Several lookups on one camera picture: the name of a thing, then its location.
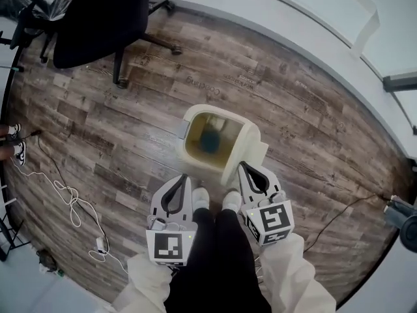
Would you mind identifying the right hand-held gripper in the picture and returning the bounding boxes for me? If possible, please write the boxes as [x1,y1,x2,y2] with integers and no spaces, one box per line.
[237,161,296,247]

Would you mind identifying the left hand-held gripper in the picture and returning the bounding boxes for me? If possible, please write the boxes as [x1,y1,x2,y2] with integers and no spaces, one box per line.
[145,173,197,267]

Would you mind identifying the person's left forearm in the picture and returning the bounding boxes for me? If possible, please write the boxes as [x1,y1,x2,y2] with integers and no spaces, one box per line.
[110,252,173,313]

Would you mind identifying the person's right forearm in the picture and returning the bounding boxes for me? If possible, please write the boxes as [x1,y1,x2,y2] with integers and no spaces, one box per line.
[259,232,336,313]

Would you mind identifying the person's white left shoe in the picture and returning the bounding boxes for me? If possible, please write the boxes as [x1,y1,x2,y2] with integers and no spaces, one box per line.
[192,187,210,210]

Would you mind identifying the person's white shoe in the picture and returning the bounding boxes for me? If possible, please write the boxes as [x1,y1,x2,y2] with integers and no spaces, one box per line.
[192,187,210,210]
[222,190,242,212]

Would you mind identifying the person's white right shoe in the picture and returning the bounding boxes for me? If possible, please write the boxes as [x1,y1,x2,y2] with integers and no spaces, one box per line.
[222,190,242,212]

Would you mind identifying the person's black trouser legs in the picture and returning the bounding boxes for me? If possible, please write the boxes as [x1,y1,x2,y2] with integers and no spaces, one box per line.
[162,207,273,313]

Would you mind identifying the black metal stand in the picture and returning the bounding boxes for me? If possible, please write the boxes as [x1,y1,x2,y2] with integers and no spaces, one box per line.
[0,184,23,262]

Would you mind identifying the black mesh office chair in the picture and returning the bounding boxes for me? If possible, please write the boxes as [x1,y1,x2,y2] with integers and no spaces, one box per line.
[51,0,183,89]

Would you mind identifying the black office chair with bag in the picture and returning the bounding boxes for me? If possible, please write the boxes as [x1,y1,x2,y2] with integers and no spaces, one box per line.
[0,0,58,65]

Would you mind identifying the long black cable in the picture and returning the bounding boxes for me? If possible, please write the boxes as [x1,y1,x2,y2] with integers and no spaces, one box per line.
[302,192,392,254]

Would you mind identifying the white cable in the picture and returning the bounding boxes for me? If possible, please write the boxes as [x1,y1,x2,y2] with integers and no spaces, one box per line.
[11,156,130,273]

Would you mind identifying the thin black cable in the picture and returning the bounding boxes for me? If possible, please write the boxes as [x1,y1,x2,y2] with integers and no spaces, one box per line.
[31,128,111,254]

